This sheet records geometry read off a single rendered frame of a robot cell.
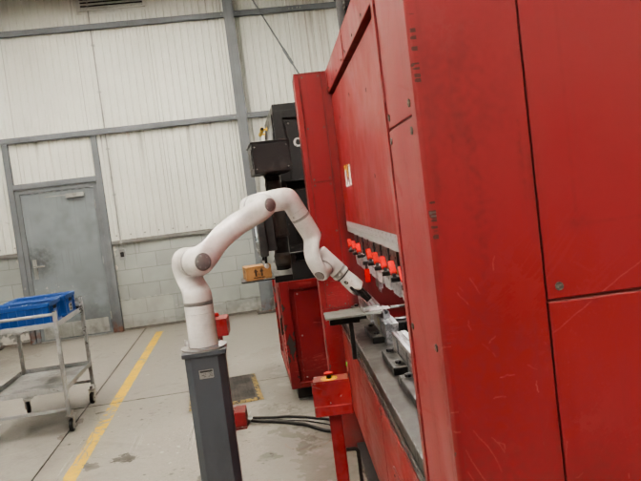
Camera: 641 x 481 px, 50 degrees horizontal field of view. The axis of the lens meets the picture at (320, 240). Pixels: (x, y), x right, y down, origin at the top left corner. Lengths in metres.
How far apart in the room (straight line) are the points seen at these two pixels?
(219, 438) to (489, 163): 2.24
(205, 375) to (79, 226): 7.50
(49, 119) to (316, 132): 6.74
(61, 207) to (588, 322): 9.61
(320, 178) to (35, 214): 6.78
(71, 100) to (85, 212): 1.57
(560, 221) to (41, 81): 9.87
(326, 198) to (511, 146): 3.25
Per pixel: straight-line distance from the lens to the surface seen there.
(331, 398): 2.89
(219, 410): 2.89
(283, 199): 3.04
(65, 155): 10.29
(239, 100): 9.90
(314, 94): 4.12
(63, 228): 10.26
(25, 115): 10.50
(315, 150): 4.09
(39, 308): 5.72
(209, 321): 2.85
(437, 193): 0.84
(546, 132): 0.89
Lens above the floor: 1.57
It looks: 4 degrees down
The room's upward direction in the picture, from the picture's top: 7 degrees counter-clockwise
